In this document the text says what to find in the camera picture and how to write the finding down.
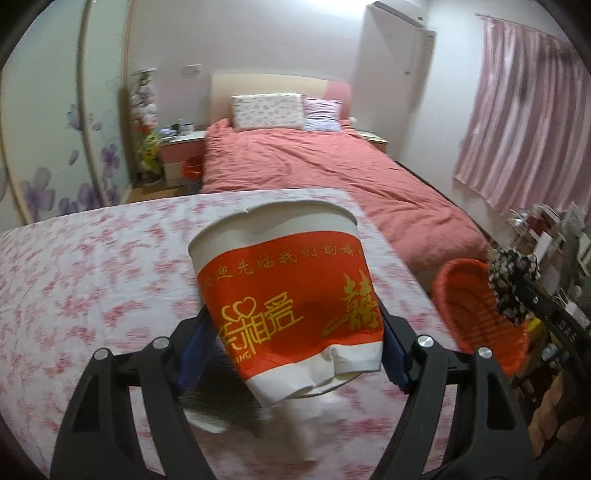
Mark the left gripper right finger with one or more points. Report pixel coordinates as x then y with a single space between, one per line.
394 355

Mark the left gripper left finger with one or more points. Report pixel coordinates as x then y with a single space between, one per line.
195 340

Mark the black daisy print cloth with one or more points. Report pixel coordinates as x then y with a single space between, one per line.
509 269

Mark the red white paper cup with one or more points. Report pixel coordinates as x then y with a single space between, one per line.
288 288

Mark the orange plastic laundry basket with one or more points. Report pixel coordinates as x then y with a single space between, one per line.
467 305

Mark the cluttered white shelf rack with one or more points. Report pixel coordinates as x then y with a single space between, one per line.
561 244

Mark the floral pink white tablecloth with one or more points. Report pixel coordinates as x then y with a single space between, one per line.
119 277

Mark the coral pink bed duvet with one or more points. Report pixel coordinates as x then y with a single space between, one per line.
423 226

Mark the pink striped curtain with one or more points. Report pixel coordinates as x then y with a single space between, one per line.
528 138

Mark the pink white nightstand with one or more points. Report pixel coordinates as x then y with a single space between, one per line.
183 158

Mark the far bedside table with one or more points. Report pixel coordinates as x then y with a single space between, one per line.
376 140

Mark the white floral pillow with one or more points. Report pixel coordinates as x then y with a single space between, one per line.
267 111

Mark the pink striped pillow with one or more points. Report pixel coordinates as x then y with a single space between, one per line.
322 115

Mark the stack of plush toys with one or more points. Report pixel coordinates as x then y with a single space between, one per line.
145 122

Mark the cream pink headboard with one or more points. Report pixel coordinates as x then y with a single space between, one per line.
226 85

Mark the sliding wardrobe with purple flowers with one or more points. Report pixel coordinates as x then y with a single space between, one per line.
63 149

